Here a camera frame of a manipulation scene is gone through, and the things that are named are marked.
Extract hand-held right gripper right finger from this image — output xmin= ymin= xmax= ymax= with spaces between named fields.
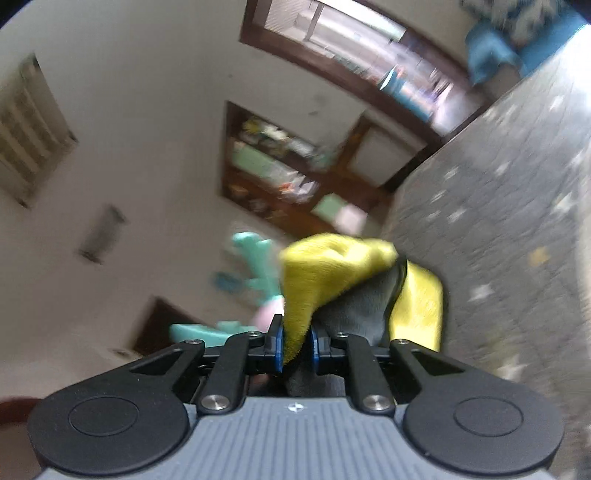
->
xmin=310 ymin=325 xmax=467 ymax=415

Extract dark wooden shelf unit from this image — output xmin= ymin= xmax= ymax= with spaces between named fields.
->
xmin=221 ymin=100 xmax=428 ymax=236

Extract pink antler-lid water bottle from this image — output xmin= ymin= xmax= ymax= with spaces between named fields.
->
xmin=168 ymin=231 xmax=287 ymax=347

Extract blue sofa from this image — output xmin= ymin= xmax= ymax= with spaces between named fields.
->
xmin=464 ymin=9 xmax=589 ymax=86

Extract blue white cabinet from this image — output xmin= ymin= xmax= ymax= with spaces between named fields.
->
xmin=379 ymin=65 xmax=437 ymax=118

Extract dark wooden door frame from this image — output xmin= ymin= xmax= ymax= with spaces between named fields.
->
xmin=240 ymin=0 xmax=490 ymax=153

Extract pale slatted panel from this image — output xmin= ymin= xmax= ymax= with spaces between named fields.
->
xmin=0 ymin=53 xmax=78 ymax=208

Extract yellow grey cleaning cloth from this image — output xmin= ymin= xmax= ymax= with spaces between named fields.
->
xmin=279 ymin=233 xmax=445 ymax=398

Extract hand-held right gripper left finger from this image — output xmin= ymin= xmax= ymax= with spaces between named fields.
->
xmin=129 ymin=314 xmax=284 ymax=415

